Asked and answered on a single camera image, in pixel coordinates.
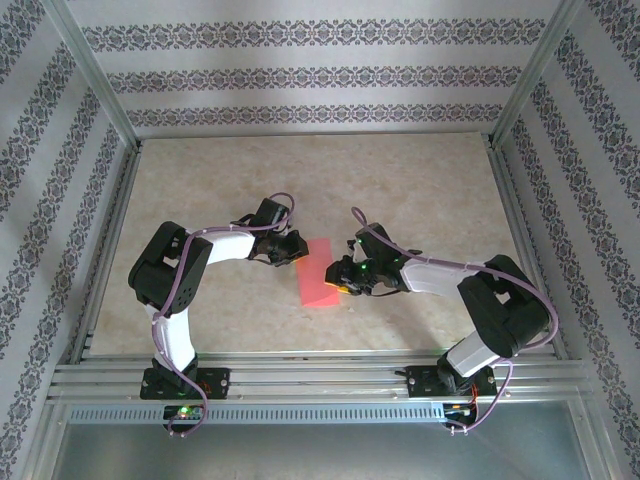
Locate slotted grey cable duct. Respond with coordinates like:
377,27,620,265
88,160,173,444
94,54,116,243
64,403,476,425

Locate aluminium frame post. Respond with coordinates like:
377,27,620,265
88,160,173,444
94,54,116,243
42,0,145,151
489,0,586,149

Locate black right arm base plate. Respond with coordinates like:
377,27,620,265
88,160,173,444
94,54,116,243
405,363,499,400

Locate aluminium side rail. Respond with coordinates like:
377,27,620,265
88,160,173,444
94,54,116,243
69,142,144,361
487,134,569,359

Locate pink paper sheet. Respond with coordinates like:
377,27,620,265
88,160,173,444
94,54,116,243
294,238,342,308

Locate aluminium frame rail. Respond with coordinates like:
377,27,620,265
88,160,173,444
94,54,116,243
47,349,594,404

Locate left controller board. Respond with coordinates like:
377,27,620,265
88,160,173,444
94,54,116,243
163,404,205,421

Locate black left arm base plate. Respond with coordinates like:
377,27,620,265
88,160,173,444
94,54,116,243
139,367,232,401

